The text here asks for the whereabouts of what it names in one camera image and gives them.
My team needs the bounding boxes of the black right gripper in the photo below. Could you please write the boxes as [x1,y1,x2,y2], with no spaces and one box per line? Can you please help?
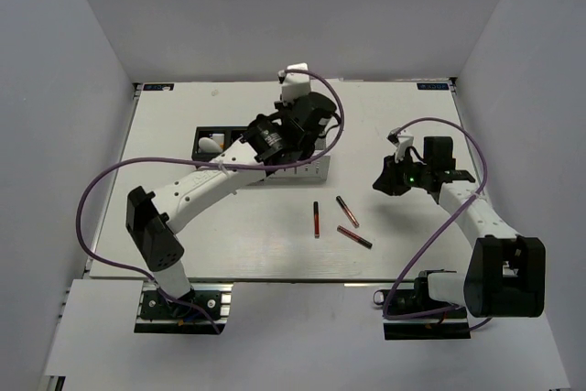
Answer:
[373,150,431,196]

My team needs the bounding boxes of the white and orange tube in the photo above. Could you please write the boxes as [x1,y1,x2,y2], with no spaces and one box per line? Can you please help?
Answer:
[198,137,223,155]

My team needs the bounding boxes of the red lip gloss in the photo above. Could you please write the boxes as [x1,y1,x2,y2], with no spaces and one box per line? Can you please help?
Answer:
[335,195,360,228]

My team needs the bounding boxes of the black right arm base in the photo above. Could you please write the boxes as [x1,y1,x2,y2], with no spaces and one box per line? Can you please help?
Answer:
[383,288,471,342]

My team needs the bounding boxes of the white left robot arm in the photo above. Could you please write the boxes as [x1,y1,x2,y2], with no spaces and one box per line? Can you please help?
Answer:
[125,92,337,317]

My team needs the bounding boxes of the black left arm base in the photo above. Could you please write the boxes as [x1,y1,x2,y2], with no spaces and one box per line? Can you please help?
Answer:
[134,283,233,335]

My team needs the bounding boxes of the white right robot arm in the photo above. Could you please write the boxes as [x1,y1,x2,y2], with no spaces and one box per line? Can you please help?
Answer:
[373,132,546,319]

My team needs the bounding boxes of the white slotted organizer box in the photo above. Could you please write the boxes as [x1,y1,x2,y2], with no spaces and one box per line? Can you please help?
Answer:
[255,156,331,186]

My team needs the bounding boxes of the black organizer box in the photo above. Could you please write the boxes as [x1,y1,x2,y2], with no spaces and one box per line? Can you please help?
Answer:
[191,125,247,161]

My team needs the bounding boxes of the orange bottle in organizer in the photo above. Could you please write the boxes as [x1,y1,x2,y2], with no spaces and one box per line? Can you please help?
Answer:
[211,133,225,148]

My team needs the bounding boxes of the dark red lip gloss tube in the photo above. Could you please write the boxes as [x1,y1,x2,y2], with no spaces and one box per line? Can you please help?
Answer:
[336,225,373,249]

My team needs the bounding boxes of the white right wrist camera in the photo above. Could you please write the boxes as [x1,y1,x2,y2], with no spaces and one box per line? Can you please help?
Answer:
[387,129,414,163]

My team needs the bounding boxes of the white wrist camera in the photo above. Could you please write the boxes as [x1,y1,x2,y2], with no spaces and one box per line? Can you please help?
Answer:
[387,129,414,163]
[277,71,311,106]

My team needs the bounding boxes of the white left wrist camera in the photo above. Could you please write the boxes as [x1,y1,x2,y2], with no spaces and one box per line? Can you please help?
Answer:
[277,71,311,106]

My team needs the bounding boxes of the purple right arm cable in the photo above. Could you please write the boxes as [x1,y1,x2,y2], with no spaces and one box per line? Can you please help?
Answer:
[374,116,495,331]

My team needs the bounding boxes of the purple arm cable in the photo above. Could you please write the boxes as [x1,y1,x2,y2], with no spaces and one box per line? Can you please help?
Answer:
[77,69,345,335]
[374,116,495,331]

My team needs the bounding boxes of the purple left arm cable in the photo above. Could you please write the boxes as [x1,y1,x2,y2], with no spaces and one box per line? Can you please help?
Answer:
[77,69,345,335]

